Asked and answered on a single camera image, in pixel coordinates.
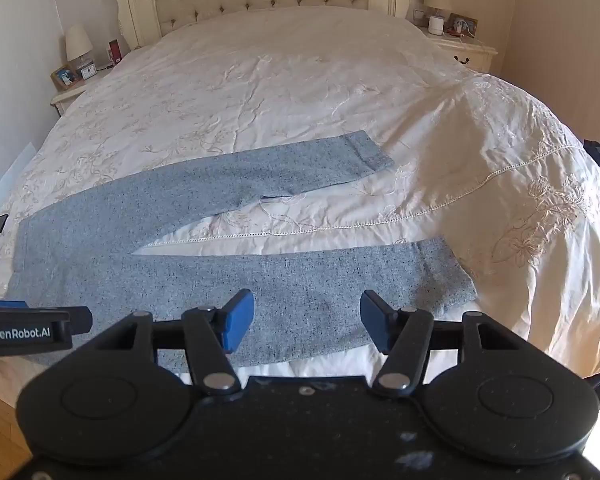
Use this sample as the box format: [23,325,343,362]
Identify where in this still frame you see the cream embroidered bedspread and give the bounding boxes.
[0,6,600,397]

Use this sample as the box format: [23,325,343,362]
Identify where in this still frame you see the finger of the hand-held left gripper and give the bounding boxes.
[0,299,92,337]

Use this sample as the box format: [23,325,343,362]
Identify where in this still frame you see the cream nightstand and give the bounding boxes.
[414,24,499,74]
[49,66,115,119]

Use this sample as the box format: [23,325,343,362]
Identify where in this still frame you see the grey-blue knitted sweater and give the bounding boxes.
[7,130,478,377]

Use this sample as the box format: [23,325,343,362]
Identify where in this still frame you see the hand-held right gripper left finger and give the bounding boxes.
[86,289,256,396]

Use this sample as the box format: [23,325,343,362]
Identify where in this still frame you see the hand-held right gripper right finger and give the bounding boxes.
[360,289,527,399]

